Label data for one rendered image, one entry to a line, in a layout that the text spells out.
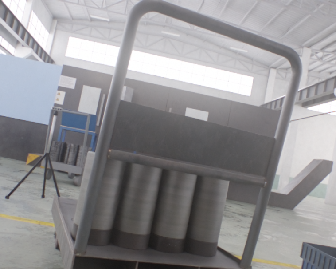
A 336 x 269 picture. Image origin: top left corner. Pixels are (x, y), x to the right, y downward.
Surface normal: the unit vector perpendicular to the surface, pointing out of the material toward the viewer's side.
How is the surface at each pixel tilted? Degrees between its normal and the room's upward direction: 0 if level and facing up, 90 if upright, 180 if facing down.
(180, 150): 98
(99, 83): 87
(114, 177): 90
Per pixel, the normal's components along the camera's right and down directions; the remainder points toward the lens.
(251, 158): 0.33, 0.15
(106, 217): 0.68, 0.09
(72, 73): 0.12, -0.09
